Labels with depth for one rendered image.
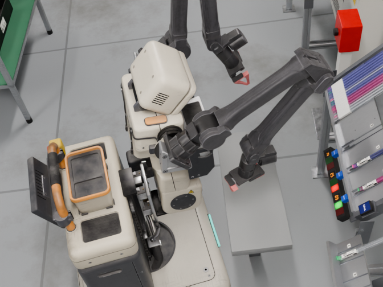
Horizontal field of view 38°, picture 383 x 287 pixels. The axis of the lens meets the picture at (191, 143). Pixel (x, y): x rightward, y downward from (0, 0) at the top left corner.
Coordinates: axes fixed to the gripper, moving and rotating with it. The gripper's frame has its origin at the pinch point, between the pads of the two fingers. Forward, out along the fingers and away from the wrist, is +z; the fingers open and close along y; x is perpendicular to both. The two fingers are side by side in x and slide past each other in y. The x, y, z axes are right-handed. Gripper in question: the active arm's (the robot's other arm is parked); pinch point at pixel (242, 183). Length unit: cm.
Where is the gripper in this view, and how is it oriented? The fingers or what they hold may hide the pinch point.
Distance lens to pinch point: 211.5
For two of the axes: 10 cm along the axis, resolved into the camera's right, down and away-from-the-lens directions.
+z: -0.5, 5.3, 8.5
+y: -8.4, 4.3, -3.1
